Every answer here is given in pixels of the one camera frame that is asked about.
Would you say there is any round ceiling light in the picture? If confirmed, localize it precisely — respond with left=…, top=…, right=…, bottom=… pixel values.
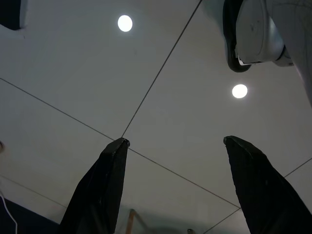
left=232, top=84, right=248, bottom=99
left=117, top=15, right=134, bottom=32

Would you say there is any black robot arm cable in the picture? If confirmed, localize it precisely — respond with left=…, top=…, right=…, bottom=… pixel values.
left=222, top=0, right=252, bottom=73

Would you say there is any wooden frame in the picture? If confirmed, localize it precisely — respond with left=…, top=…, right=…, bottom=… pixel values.
left=126, top=209, right=145, bottom=234

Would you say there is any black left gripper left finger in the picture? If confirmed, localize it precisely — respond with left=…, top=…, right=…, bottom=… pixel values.
left=58, top=137, right=131, bottom=234

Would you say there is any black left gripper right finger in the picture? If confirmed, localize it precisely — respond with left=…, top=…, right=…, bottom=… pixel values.
left=223, top=136, right=312, bottom=234

